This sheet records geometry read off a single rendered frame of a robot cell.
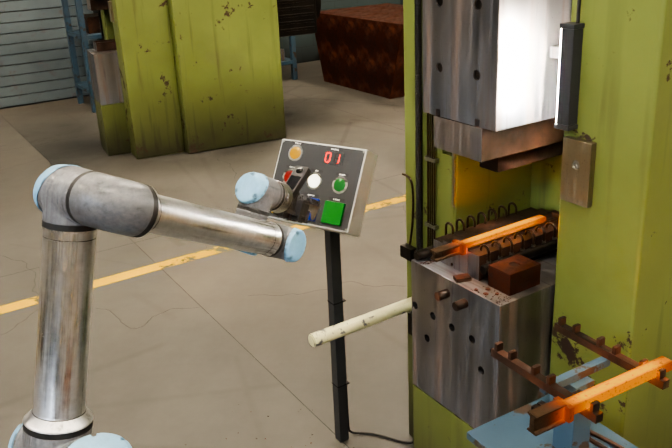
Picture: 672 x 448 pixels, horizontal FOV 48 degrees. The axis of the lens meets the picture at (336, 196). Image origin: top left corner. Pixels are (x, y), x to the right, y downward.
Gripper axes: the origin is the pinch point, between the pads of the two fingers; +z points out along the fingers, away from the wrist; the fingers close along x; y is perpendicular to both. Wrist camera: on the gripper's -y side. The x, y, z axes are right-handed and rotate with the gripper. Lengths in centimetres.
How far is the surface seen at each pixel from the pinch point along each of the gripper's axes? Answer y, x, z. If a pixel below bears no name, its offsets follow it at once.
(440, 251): 7.0, 44.0, -0.6
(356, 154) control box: -19.5, 3.5, 11.0
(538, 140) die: -30, 63, 7
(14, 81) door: -115, -668, 352
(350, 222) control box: 2.7, 6.9, 11.2
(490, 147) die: -23, 55, -8
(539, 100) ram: -38, 65, -6
